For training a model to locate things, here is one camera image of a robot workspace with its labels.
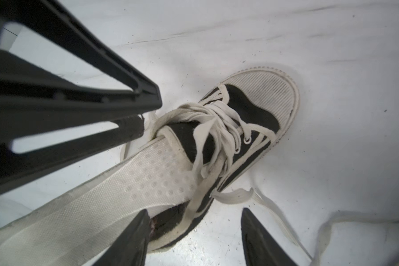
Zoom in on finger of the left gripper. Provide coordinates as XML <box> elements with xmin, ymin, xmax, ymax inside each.
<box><xmin>0</xmin><ymin>1</ymin><xmax>162</xmax><ymax>144</ymax></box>
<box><xmin>0</xmin><ymin>115</ymin><xmax>144</xmax><ymax>195</ymax></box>

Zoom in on white insole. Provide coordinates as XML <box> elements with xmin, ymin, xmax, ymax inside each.
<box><xmin>0</xmin><ymin>137</ymin><xmax>197</xmax><ymax>266</ymax></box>

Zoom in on black white sneaker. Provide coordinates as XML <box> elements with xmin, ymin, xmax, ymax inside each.
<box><xmin>119</xmin><ymin>66</ymin><xmax>399</xmax><ymax>266</ymax></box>

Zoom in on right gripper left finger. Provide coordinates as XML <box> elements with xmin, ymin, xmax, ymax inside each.
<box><xmin>93</xmin><ymin>209</ymin><xmax>151</xmax><ymax>266</ymax></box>

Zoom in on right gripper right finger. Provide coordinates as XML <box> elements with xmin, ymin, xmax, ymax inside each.
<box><xmin>241</xmin><ymin>208</ymin><xmax>297</xmax><ymax>266</ymax></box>

